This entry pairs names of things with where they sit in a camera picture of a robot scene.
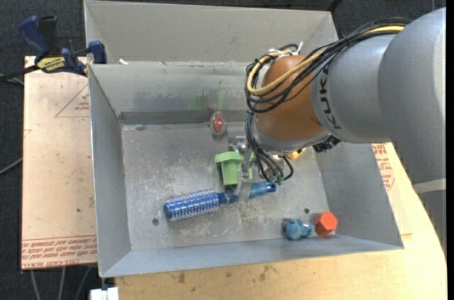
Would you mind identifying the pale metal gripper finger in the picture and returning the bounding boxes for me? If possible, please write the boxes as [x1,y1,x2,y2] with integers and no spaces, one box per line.
[235,181,253,203]
[240,159,254,183]

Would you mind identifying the blue hairbrush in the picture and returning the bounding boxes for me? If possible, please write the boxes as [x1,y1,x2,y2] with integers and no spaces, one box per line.
[162,182,278,223]

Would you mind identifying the green plastic block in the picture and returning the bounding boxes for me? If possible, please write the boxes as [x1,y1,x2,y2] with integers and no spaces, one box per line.
[214,150,256,187]

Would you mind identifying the clear round object, red centre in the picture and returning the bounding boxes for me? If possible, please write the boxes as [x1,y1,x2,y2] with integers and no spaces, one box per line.
[209,111,228,138]

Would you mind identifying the blue toy animal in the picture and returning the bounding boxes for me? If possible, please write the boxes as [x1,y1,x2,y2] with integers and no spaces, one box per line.
[282,218,316,241]

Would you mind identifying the grey metal bin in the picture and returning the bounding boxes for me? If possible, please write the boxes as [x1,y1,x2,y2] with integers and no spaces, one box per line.
[83,0,405,278]

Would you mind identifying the orange-red hexagonal block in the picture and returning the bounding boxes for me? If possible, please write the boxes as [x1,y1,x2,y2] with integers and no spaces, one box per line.
[313,211,339,239]

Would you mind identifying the brown cardboard board, red print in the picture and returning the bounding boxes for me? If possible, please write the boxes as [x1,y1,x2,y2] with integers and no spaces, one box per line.
[21,55,414,271]

